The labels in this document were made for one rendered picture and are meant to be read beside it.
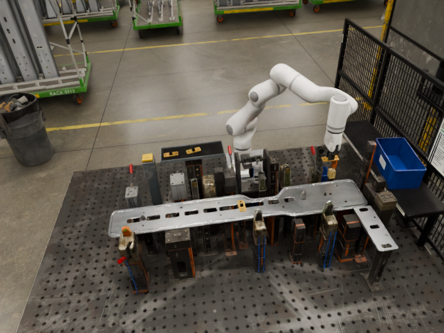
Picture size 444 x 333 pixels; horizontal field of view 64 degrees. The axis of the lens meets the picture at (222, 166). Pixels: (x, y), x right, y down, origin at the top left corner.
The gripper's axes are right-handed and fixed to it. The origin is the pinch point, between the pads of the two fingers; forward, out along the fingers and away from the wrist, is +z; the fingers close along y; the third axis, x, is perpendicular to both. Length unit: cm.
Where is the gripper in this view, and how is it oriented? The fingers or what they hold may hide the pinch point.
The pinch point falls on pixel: (330, 154)
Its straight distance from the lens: 185.1
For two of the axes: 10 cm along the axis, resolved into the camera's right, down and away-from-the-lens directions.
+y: 1.3, 6.1, -7.8
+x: 9.9, -1.2, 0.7
